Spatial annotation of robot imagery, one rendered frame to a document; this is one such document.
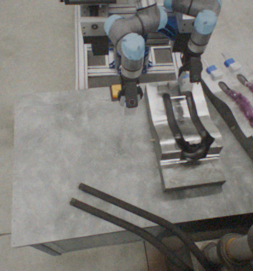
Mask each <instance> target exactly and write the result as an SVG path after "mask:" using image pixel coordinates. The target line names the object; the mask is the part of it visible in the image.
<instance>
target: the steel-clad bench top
mask: <svg viewBox="0 0 253 271"><path fill-rule="evenodd" d="M174 81H178V80H170V81H163V82H150V83H158V85H160V84H167V82H174ZM145 84H148V83H140V84H139V85H140V86H141V88H142V89H143V96H142V99H141V101H140V103H139V104H138V107H137V108H136V114H135V115H131V116H124V112H123V106H121V105H120V104H119V101H113V102H111V97H110V89H109V87H99V88H88V89H80V90H68V91H56V92H49V93H36V94H24V95H17V96H15V101H14V156H13V212H12V215H11V247H18V246H26V245H30V244H39V243H43V242H47V241H55V240H63V239H68V238H76V237H84V236H89V235H97V234H102V233H110V232H118V231H123V230H125V229H123V228H122V227H119V226H116V225H114V224H112V223H110V222H108V221H105V220H103V219H101V218H98V217H96V216H94V215H92V214H89V213H87V212H85V211H83V210H81V209H79V208H77V207H74V206H71V205H70V204H68V200H69V198H70V197H72V198H75V199H77V200H80V201H82V202H84V203H86V204H88V205H90V206H93V207H95V208H97V209H99V210H102V211H104V212H107V213H109V214H111V215H114V216H116V217H118V218H120V219H123V220H125V221H128V222H130V223H132V224H134V225H136V226H138V227H140V228H144V227H151V226H158V225H157V224H155V223H152V222H151V221H149V220H146V219H145V218H142V217H140V216H137V215H135V214H133V213H131V212H129V211H126V210H124V209H122V208H120V207H118V206H115V205H113V204H111V203H108V202H106V201H104V200H102V199H100V198H97V197H95V196H93V195H91V194H89V193H87V192H85V191H82V190H80V189H78V188H77V183H78V182H82V183H84V184H87V185H89V186H90V187H93V188H95V189H98V190H99V191H102V192H105V193H107V194H109V195H111V196H113V197H116V198H119V199H120V200H123V201H125V202H127V203H130V204H132V205H134V206H137V207H139V208H141V209H144V210H145V211H147V212H150V213H152V214H155V215H157V216H159V217H161V218H163V219H165V220H167V221H169V222H171V223H180V222H185V221H193V220H201V219H206V218H214V217H227V216H232V215H239V214H247V213H253V161H252V160H251V158H250V156H248V154H247V152H246V151H245V149H244V148H243V146H242V145H241V144H240V142H239V141H238V140H237V138H236V136H235V135H234V133H233V132H232V131H231V129H230V128H229V126H228V125H227V124H226V122H225V121H224V119H223V117H222V116H221V115H220V114H219V112H218V111H217V110H216V108H215V107H214V105H213V104H212V102H211V101H210V99H209V98H208V96H207V95H206V94H205V92H204V91H203V90H202V91H203V95H204V98H205V101H206V105H207V108H208V112H209V115H210V117H211V119H212V121H213V122H214V124H215V125H216V126H217V128H218V130H219V132H220V134H221V136H222V140H223V144H224V147H223V149H222V150H221V152H220V159H221V162H222V166H223V170H224V172H225V176H226V180H227V181H226V182H225V183H224V184H223V185H220V186H212V187H211V186H207V187H202V188H193V189H184V190H179V191H170V192H163V189H162V183H161V178H160V174H159V168H158V163H157V159H156V154H155V148H154V144H153V142H150V139H152V133H151V129H150V123H149V119H148V115H147V110H146V104H145V100H144V89H145Z"/></svg>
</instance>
